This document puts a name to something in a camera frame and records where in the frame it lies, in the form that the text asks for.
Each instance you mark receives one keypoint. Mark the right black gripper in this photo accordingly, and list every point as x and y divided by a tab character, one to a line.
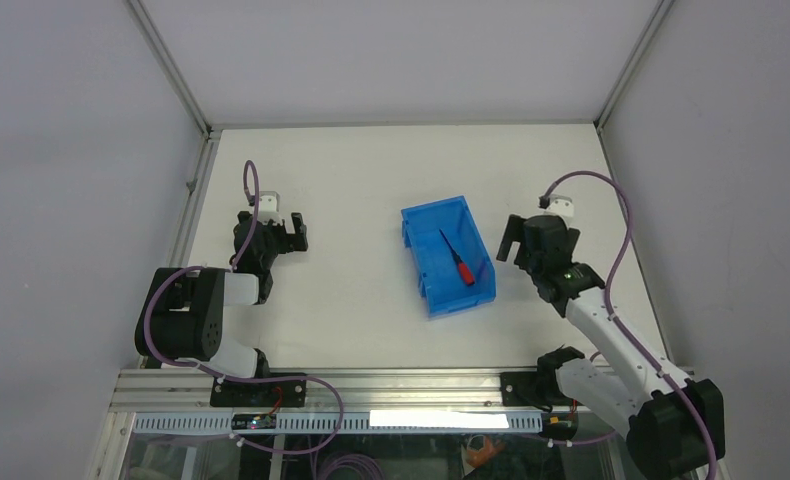
515	232

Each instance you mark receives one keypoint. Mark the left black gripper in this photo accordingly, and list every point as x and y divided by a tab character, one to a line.
290	242

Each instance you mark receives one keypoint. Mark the red handled screwdriver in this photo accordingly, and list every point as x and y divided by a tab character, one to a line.
462	268

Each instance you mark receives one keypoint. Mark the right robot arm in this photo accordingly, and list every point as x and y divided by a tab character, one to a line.
671	423

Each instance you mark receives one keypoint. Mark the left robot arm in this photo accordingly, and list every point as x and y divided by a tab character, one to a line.
182	321

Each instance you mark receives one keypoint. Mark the blue plastic bin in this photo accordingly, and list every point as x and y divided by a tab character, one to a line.
438	281

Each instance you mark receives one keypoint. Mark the orange object under table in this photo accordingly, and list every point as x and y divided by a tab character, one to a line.
480	449

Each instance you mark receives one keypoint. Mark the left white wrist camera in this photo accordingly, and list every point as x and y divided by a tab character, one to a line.
268	207

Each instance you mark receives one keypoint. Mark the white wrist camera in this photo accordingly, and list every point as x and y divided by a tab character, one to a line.
268	207
561	206

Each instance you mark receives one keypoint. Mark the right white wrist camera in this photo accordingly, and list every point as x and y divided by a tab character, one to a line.
561	206

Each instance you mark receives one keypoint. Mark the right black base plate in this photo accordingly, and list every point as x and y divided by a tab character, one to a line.
531	388

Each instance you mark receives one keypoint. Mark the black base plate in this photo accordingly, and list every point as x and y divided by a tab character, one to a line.
258	392
531	388

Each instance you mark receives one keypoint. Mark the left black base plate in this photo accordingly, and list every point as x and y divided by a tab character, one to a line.
258	392

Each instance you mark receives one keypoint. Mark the aluminium front rail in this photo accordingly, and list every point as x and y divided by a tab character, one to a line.
361	390

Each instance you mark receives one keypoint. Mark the white slotted cable duct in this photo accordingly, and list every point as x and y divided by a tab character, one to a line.
373	422

